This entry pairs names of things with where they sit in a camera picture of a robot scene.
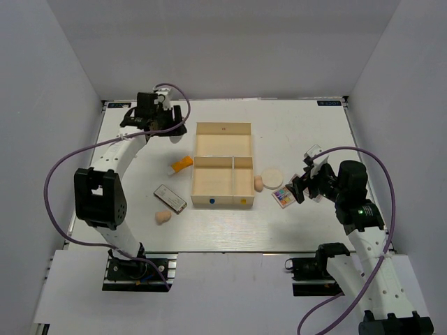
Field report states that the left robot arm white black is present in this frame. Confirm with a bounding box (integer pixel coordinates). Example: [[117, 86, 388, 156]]
[[74, 87, 187, 278]]

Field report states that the cream organizer tray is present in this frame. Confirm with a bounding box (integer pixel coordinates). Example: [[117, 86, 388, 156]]
[[191, 122, 255, 209]]

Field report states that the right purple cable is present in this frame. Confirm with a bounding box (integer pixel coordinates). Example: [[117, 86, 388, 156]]
[[297, 146, 395, 335]]

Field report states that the orange sunscreen tube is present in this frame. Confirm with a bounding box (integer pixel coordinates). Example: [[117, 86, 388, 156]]
[[167, 156, 193, 176]]

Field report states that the nude eyeshadow palette clear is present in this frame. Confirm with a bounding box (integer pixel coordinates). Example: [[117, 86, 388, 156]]
[[303, 188, 323, 203]]

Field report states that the colourful eyeshadow palette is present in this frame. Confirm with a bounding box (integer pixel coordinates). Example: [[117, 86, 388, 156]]
[[272, 187, 296, 209]]

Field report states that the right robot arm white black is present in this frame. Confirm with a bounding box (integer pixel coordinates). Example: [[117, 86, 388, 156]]
[[286, 161, 434, 334]]

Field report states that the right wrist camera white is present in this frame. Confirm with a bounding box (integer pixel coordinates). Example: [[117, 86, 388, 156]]
[[304, 144, 329, 178]]

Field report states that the beige makeup sponge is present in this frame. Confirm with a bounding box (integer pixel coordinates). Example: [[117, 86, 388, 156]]
[[154, 210, 172, 225], [254, 175, 264, 193]]

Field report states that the round white powder puff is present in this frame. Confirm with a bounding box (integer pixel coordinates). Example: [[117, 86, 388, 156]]
[[261, 168, 284, 190]]

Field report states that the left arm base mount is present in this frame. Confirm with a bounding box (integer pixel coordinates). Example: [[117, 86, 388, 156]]
[[102, 253, 177, 292]]

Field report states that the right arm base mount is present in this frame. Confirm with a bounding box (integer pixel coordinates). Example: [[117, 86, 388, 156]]
[[284, 243, 350, 297]]

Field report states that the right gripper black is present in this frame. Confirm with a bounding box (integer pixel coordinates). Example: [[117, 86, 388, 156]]
[[285, 162, 346, 204]]

